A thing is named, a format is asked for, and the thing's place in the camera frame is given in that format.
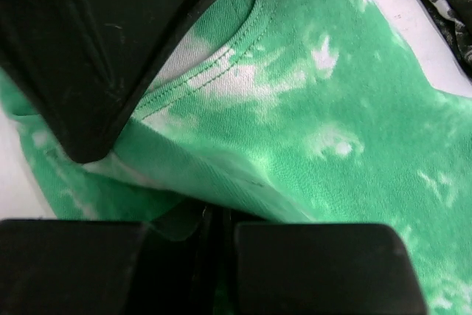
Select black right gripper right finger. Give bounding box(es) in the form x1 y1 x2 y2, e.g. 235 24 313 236
222 209 236 314

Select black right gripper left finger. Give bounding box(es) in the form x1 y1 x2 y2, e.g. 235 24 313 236
150 206 212 314

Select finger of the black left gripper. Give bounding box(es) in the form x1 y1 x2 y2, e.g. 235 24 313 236
1 0 216 163

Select green white tie-dye trousers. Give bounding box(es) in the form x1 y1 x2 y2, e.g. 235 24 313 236
1 0 471 314

